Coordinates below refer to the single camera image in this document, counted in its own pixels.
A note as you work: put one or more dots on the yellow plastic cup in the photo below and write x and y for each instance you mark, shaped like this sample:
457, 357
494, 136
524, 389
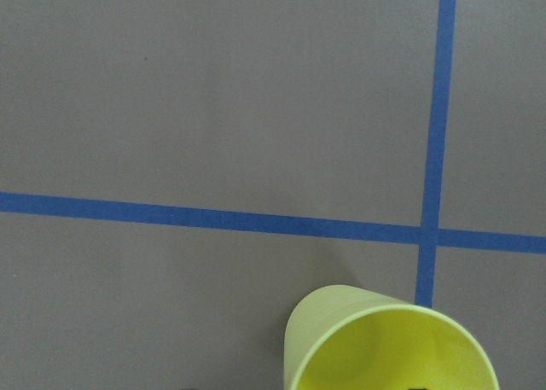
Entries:
343, 337

